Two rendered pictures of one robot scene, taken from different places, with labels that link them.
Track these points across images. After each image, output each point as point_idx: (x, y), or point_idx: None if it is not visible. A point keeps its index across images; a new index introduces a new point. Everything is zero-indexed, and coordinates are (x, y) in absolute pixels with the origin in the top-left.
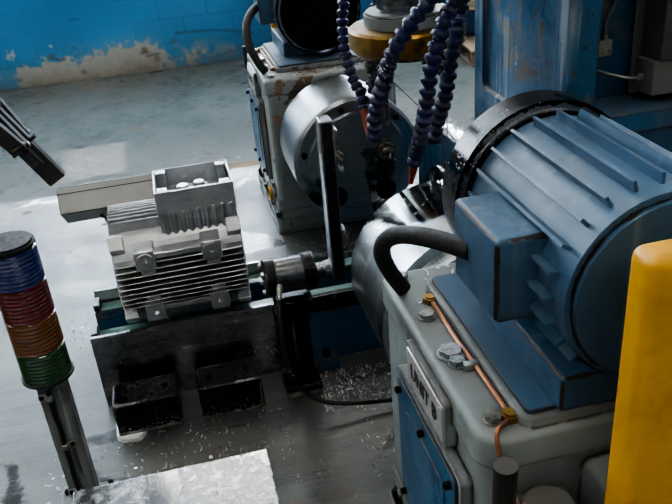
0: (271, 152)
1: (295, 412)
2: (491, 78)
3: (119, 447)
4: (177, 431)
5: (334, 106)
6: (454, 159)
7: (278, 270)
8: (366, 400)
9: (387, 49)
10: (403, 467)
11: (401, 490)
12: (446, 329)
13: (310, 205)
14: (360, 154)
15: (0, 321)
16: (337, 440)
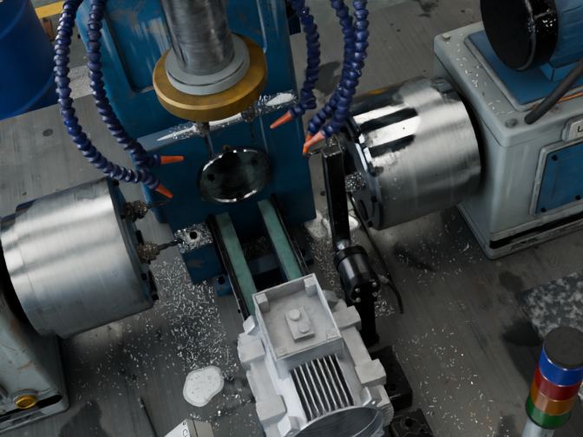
0: (6, 368)
1: (396, 335)
2: (140, 80)
3: None
4: (429, 424)
5: (119, 218)
6: (542, 25)
7: (370, 270)
8: (391, 279)
9: (360, 52)
10: (542, 199)
11: (545, 210)
12: (566, 100)
13: (54, 360)
14: (134, 234)
15: None
16: (426, 301)
